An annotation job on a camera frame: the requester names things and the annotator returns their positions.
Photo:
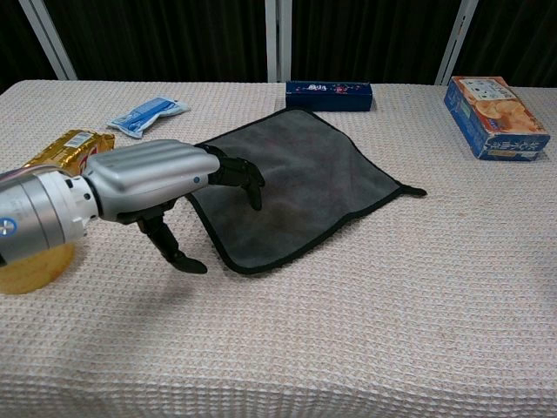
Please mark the gold foil biscuit pack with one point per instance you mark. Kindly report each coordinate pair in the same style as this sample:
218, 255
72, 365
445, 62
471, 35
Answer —
65, 146

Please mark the dark blue long box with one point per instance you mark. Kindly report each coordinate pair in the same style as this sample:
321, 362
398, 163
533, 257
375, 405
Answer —
326, 98

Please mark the white metal frame post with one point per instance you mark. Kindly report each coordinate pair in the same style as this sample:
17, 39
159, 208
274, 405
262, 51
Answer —
278, 39
48, 39
457, 39

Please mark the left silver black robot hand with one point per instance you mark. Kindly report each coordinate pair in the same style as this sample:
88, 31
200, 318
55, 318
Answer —
143, 167

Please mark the yellow clear tape roll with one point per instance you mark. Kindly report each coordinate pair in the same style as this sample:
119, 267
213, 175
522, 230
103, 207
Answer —
35, 272

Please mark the beige waffle tablecloth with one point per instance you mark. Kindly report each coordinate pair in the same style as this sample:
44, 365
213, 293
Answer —
304, 331

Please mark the black pleated curtain panel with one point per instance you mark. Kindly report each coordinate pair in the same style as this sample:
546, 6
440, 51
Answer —
370, 39
17, 43
165, 39
518, 39

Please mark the blue plastic pouch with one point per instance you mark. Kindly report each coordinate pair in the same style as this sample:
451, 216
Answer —
145, 114

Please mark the blue orange cracker box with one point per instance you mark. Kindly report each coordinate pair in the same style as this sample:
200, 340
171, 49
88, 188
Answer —
491, 117

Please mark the black and green cloth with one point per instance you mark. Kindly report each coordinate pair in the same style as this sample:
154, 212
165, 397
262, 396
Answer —
304, 183

